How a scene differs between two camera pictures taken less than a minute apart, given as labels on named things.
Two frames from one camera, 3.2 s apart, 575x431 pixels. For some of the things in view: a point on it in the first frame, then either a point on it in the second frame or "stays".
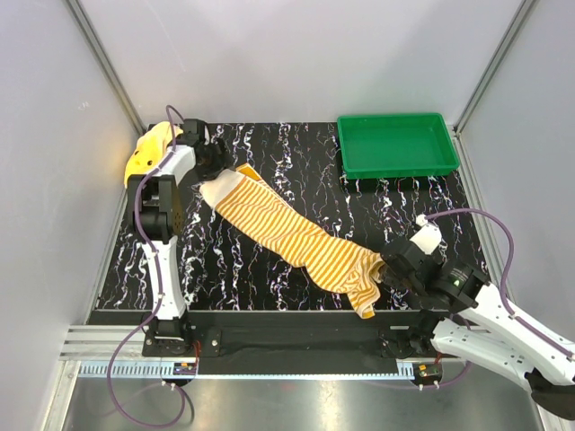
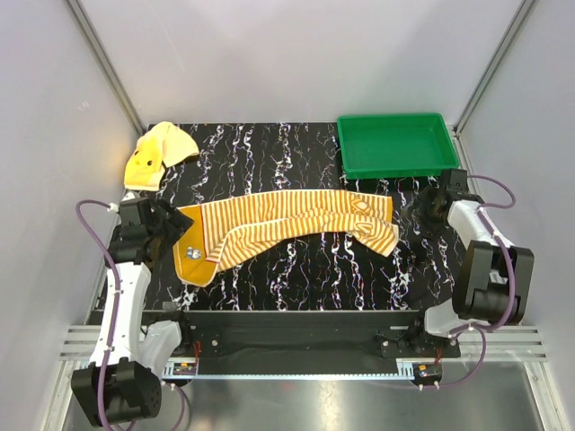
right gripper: x=390 y=277 to x=427 y=197
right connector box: x=426 y=373 stays
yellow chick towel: x=151 y=148 stays
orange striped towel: x=294 y=237 to x=225 y=226
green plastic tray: x=395 y=145 stays
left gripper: x=221 y=161 to x=177 y=224
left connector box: x=184 y=368 stays
